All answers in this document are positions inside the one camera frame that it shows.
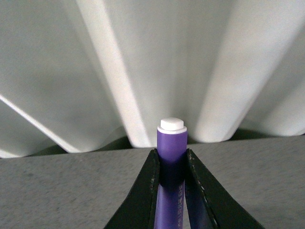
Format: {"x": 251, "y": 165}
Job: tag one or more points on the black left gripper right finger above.
{"x": 209, "y": 205}

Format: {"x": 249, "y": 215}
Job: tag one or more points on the purple marker pen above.
{"x": 171, "y": 148}

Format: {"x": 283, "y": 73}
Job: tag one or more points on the white pleated curtain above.
{"x": 82, "y": 73}

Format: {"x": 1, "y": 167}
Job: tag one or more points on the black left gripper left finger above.
{"x": 138, "y": 209}

